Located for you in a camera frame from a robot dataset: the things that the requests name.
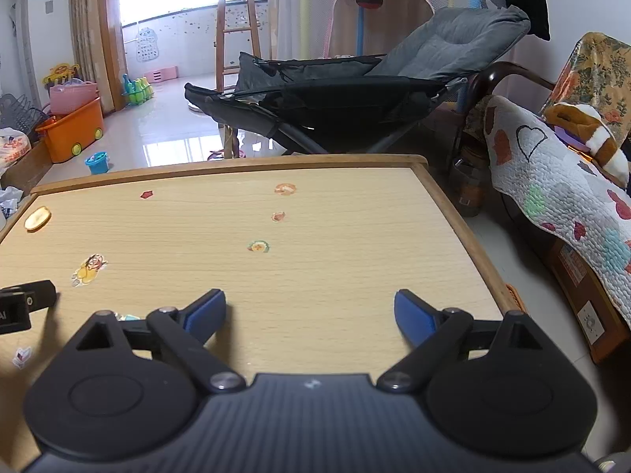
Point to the silver hula hoop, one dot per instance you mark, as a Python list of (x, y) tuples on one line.
[(194, 108)]

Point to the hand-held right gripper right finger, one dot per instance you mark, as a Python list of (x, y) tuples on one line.
[(411, 313)]

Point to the pink step stool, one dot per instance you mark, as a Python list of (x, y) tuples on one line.
[(162, 75)]

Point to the pink plastic basket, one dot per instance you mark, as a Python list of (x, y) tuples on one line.
[(71, 98)]

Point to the blue toy bucket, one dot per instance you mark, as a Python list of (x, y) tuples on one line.
[(97, 163)]

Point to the yellow floral chair cover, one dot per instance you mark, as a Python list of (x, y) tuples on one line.
[(596, 69)]

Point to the black hanging garment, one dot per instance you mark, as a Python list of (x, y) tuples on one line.
[(530, 0)]

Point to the orange wheeled storage bin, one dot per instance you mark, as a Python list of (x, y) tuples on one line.
[(74, 128)]

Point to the green toy bowling pins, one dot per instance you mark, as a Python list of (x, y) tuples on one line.
[(138, 91)]

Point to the cardboard box with white label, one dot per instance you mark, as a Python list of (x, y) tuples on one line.
[(581, 300)]

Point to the brown cardboard box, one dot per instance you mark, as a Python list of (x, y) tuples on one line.
[(29, 167)]

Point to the beige curtain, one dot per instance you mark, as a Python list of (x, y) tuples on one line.
[(86, 19)]

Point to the white bag with red print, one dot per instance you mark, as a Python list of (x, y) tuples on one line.
[(12, 148)]

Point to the toy basketball backboard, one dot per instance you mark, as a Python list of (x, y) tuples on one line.
[(394, 15)]

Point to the quilted patchwork blanket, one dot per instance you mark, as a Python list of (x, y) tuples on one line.
[(542, 177)]

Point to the dark grey plastic basket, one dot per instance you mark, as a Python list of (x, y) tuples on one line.
[(19, 116)]

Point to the tall wooden stool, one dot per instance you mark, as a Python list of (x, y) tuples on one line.
[(236, 29)]

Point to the white hanging wall chart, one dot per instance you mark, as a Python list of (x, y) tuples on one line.
[(145, 44)]

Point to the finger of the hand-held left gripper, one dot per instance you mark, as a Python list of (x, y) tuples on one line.
[(42, 294)]

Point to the grey folding lounge chair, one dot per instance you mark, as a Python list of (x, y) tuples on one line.
[(443, 34)]

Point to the dark wooden armchair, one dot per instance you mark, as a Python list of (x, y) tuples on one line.
[(498, 71)]

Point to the white standing air conditioner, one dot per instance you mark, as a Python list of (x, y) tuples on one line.
[(49, 39)]

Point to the brown glass jar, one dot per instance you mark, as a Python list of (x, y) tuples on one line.
[(468, 182)]

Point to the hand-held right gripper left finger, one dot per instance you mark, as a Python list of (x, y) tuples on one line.
[(207, 311)]

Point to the beige hanging ribbon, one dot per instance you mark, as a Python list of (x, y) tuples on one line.
[(230, 140)]

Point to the white bag with blue print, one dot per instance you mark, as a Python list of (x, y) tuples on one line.
[(10, 199)]

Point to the brown and white plush toy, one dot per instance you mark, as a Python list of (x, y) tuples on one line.
[(601, 140)]

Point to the round dried fruit slice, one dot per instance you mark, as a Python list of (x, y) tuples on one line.
[(38, 218)]

